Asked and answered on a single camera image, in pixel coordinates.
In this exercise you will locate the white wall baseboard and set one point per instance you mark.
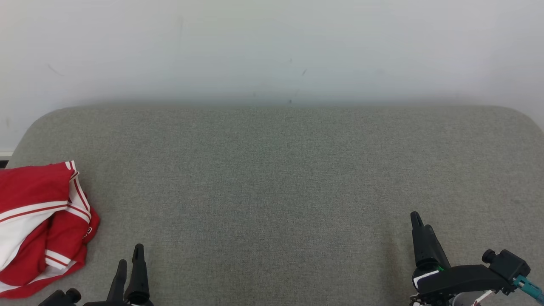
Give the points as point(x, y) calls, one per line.
point(4, 155)

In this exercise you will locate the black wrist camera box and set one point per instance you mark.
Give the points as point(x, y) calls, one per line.
point(508, 263)
point(63, 297)

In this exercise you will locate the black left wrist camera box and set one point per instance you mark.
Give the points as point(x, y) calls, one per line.
point(63, 297)

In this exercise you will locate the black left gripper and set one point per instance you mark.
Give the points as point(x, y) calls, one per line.
point(136, 304)

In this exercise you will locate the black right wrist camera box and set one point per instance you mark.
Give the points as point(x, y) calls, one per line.
point(508, 263)

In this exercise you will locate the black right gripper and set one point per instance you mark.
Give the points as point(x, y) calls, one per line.
point(459, 278)

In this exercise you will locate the red white-striped basketball shorts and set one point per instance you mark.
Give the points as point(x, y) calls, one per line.
point(25, 289)

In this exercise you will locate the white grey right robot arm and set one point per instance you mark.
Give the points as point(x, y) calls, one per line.
point(467, 301)

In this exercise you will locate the red Bulls basketball jersey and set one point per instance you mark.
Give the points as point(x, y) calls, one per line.
point(34, 187)

